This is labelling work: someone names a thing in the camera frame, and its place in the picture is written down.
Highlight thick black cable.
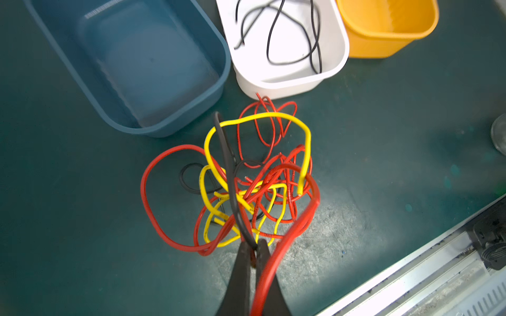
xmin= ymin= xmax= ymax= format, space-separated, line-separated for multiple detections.
xmin=213 ymin=111 xmax=258 ymax=250

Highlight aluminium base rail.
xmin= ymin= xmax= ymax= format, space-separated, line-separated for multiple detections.
xmin=320 ymin=196 xmax=505 ymax=315

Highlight yellow plastic bin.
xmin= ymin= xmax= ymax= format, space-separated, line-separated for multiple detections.
xmin=336 ymin=0 xmax=440 ymax=59

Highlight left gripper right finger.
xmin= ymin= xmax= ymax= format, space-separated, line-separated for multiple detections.
xmin=253 ymin=239 xmax=292 ymax=316

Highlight red yellow cables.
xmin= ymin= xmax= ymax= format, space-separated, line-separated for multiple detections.
xmin=178 ymin=93 xmax=314 ymax=246

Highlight blue plastic bin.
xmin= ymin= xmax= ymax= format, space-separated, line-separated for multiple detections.
xmin=25 ymin=1 xmax=231 ymax=138

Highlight white plastic bin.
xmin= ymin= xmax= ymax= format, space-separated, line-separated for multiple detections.
xmin=216 ymin=1 xmax=350 ymax=99

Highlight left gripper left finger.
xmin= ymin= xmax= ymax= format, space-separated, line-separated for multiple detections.
xmin=216 ymin=242 xmax=252 ymax=316

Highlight thick yellow cable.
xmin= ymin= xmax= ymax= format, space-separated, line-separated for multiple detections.
xmin=203 ymin=112 xmax=312 ymax=214

